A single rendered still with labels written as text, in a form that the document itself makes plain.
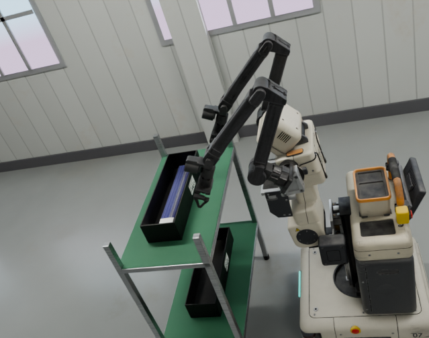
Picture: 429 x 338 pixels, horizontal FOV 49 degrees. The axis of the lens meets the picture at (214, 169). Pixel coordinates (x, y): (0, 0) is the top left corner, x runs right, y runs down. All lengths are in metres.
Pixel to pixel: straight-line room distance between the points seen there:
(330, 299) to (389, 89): 2.25
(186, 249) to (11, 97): 3.46
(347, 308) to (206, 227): 0.88
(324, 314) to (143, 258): 1.00
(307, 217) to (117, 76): 2.80
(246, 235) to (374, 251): 1.04
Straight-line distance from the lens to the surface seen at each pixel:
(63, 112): 5.06
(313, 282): 2.75
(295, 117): 2.08
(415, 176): 2.27
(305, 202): 2.26
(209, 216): 2.28
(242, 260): 2.86
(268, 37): 2.12
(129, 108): 4.73
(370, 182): 2.31
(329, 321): 2.59
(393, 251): 2.21
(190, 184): 2.39
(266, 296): 3.10
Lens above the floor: 2.38
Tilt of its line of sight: 34 degrees down
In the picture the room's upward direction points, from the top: 19 degrees counter-clockwise
